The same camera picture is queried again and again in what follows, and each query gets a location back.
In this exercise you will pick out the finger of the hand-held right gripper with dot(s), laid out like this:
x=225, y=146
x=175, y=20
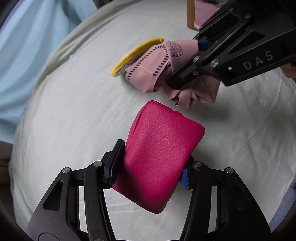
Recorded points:
x=192, y=74
x=222, y=16

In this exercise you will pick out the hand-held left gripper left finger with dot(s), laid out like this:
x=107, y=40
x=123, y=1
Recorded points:
x=114, y=172

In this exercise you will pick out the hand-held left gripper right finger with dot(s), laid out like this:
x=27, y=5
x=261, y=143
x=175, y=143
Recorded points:
x=185, y=179

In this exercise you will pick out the pink patterned cardboard box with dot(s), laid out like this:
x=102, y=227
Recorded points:
x=196, y=14

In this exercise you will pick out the magenta leather pouch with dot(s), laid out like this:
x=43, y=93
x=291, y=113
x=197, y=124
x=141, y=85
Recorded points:
x=157, y=150

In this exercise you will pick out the pink stitched cloth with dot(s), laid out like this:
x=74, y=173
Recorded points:
x=148, y=69

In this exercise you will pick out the person's right hand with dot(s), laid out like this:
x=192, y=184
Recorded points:
x=289, y=70

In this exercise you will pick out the round yellow-rimmed pad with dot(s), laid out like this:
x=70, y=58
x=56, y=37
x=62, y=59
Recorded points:
x=134, y=54

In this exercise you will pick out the light blue hanging cloth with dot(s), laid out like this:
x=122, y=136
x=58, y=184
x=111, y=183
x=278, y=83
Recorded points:
x=30, y=58

